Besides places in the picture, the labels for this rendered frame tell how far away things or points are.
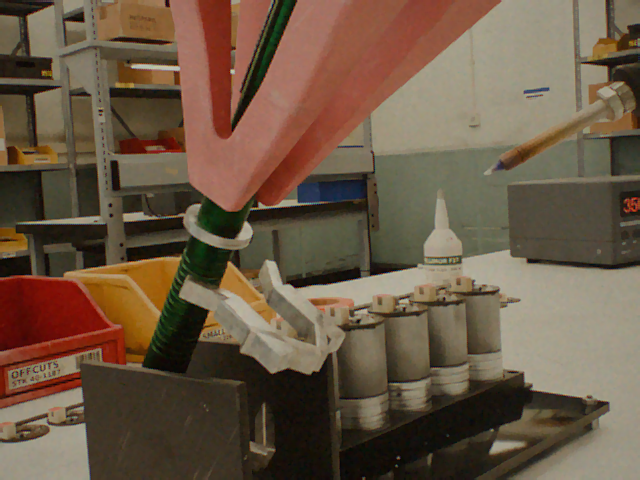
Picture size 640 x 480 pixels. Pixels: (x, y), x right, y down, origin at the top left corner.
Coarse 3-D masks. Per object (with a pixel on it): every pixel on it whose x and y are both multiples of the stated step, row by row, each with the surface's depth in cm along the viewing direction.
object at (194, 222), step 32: (288, 0) 16; (256, 64) 17; (256, 192) 18; (192, 224) 18; (224, 224) 18; (192, 256) 19; (224, 256) 19; (160, 320) 20; (192, 320) 19; (160, 352) 20; (192, 352) 20
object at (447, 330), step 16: (448, 304) 34; (464, 304) 35; (432, 320) 34; (448, 320) 34; (464, 320) 35; (432, 336) 34; (448, 336) 34; (464, 336) 35; (432, 352) 34; (448, 352) 34; (464, 352) 35; (432, 368) 35; (448, 368) 34; (464, 368) 35; (432, 384) 35; (448, 384) 34; (464, 384) 35
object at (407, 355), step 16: (384, 320) 32; (400, 320) 32; (416, 320) 32; (384, 336) 32; (400, 336) 32; (416, 336) 32; (400, 352) 32; (416, 352) 32; (400, 368) 32; (416, 368) 32; (400, 384) 32; (416, 384) 32; (400, 400) 32; (416, 400) 33
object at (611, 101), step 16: (608, 96) 36; (624, 96) 36; (576, 112) 36; (592, 112) 36; (608, 112) 36; (624, 112) 36; (560, 128) 36; (576, 128) 36; (528, 144) 36; (544, 144) 36; (512, 160) 36; (528, 160) 36
